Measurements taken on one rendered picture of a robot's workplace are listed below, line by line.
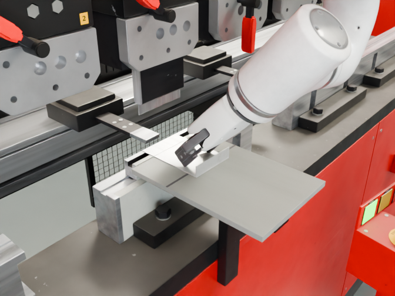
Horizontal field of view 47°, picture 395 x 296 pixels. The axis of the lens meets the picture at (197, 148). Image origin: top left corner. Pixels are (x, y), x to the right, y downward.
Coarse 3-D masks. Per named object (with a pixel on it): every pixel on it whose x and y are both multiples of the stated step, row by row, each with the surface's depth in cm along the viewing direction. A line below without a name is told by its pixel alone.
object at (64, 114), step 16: (80, 96) 94; (96, 96) 94; (112, 96) 96; (48, 112) 96; (64, 112) 91; (80, 112) 90; (96, 112) 92; (112, 112) 96; (80, 128) 90; (112, 128) 90; (128, 128) 88; (144, 128) 88
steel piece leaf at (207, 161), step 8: (176, 144) 83; (168, 152) 80; (200, 152) 80; (216, 152) 80; (224, 152) 77; (168, 160) 78; (176, 160) 78; (200, 160) 78; (208, 160) 75; (216, 160) 77; (224, 160) 78; (184, 168) 76; (192, 168) 76; (200, 168) 74; (208, 168) 75
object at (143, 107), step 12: (180, 60) 78; (132, 72) 73; (144, 72) 72; (156, 72) 74; (168, 72) 76; (180, 72) 79; (144, 84) 73; (156, 84) 75; (168, 84) 77; (180, 84) 80; (144, 96) 74; (156, 96) 76; (168, 96) 80; (144, 108) 76
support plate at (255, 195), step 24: (144, 168) 76; (168, 168) 76; (216, 168) 76; (240, 168) 76; (264, 168) 76; (288, 168) 76; (168, 192) 72; (192, 192) 70; (216, 192) 70; (240, 192) 70; (264, 192) 70; (288, 192) 70; (312, 192) 70; (216, 216) 66; (240, 216) 65; (264, 216) 65; (288, 216) 66; (264, 240) 62
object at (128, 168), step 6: (180, 132) 88; (186, 132) 88; (132, 156) 80; (138, 156) 80; (144, 156) 81; (126, 162) 79; (132, 162) 79; (126, 168) 79; (132, 168) 78; (126, 174) 80; (132, 174) 79
